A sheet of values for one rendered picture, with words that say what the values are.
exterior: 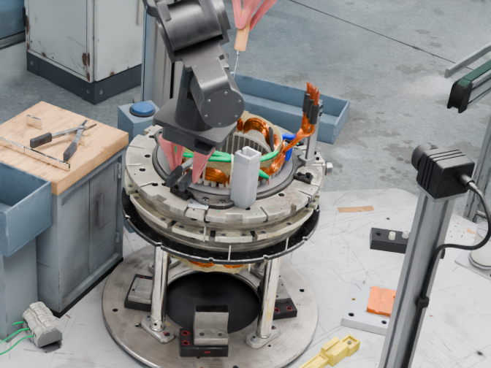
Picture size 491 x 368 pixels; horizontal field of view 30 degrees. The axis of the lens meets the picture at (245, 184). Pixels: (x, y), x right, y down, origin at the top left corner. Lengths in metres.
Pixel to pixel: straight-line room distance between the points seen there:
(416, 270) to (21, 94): 3.11
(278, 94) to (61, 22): 2.18
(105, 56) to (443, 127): 1.48
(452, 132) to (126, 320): 2.66
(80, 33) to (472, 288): 2.38
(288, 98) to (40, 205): 0.59
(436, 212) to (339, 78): 3.37
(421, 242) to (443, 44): 3.91
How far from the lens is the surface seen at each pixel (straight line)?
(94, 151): 1.55
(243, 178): 1.35
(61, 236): 1.55
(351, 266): 1.82
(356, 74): 4.41
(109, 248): 1.72
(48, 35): 4.00
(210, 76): 1.12
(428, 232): 1.02
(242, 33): 1.38
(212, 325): 1.54
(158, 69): 1.89
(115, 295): 1.66
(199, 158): 1.24
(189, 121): 1.23
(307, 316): 1.65
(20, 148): 1.55
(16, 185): 1.53
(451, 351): 1.69
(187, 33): 1.15
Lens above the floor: 1.87
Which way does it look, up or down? 33 degrees down
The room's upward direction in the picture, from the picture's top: 6 degrees clockwise
